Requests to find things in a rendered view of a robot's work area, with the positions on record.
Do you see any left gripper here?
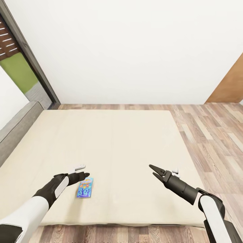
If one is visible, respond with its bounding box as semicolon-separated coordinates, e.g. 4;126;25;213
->
71;172;90;185

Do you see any board game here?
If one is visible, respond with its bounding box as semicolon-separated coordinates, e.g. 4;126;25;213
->
77;177;93;197

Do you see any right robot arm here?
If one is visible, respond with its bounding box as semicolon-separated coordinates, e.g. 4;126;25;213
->
149;164;243;243

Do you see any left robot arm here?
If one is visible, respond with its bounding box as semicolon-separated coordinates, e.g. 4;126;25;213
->
0;164;90;243

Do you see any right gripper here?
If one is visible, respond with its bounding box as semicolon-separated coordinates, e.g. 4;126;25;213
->
149;164;187;197

